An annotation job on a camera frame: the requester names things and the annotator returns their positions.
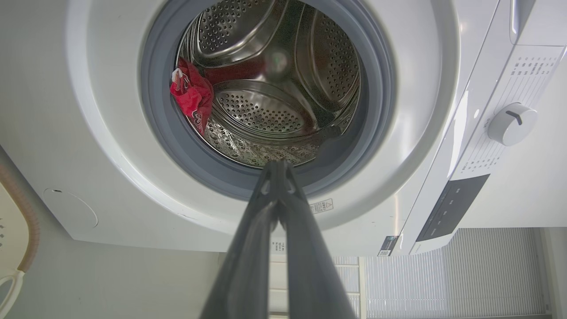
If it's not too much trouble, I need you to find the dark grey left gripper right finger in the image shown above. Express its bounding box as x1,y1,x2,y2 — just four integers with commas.
279,160,357,319

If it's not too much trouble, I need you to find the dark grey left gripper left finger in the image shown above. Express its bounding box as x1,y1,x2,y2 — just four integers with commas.
199,160,281,319

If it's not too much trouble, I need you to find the red jersey garment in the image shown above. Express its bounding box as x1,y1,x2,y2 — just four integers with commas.
170,57,214,136

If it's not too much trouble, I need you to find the stainless steel washing machine drum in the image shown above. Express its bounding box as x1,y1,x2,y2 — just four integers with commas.
176,0,362,168

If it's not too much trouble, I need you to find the beige laundry basket brown rim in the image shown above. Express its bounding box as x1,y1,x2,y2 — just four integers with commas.
0,163,41,311

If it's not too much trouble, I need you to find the grey warning sticker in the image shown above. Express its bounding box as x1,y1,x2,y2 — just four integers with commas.
309,198,334,215

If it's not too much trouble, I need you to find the dark label with QR code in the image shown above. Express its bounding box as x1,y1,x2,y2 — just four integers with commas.
377,235,400,257

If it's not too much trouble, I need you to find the white slatted window blind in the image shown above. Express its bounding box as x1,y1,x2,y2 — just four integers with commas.
332,228,551,319

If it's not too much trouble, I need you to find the grey rubber door gasket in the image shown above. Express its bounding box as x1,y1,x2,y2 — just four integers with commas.
140,0,397,201

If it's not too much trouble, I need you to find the round filter cover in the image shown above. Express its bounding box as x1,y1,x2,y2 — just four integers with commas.
43,188,99,230

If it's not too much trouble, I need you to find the white front-load washing machine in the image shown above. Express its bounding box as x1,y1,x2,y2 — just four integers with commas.
0,0,567,257

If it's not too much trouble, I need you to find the white program dial knob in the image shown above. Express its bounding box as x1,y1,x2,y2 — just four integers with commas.
487,102,538,147

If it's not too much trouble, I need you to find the white detergent drawer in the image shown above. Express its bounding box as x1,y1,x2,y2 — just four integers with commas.
509,0,567,47

